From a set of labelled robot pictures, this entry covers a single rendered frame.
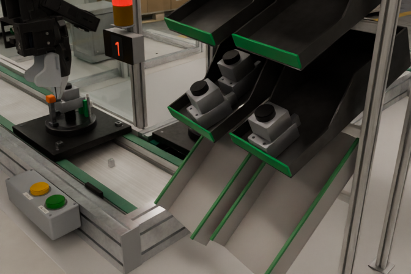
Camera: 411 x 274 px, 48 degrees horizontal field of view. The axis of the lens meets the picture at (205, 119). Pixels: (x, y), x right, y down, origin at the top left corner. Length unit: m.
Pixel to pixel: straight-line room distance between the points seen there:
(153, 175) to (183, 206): 0.29
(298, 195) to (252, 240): 0.11
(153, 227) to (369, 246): 0.47
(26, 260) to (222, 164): 0.47
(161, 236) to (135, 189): 0.17
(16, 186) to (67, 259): 0.21
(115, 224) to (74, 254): 0.15
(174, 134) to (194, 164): 0.35
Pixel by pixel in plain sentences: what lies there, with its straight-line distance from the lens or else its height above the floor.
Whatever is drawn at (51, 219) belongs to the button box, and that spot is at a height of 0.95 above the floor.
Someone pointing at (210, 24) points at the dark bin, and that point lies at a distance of 0.75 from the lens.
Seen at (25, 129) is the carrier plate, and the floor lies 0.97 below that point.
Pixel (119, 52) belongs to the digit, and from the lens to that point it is 1.22.
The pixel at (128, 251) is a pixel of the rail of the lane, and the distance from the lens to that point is 0.97.
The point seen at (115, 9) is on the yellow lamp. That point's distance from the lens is 1.20.
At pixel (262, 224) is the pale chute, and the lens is 0.82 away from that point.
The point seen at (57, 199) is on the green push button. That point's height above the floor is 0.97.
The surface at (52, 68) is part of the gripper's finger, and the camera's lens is 0.83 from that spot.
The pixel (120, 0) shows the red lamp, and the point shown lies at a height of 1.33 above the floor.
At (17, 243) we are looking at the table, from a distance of 1.14.
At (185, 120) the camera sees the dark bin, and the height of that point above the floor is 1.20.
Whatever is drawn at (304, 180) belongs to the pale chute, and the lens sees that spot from 0.81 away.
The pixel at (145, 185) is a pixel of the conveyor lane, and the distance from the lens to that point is 1.15.
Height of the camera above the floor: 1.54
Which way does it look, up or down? 25 degrees down
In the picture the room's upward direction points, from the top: straight up
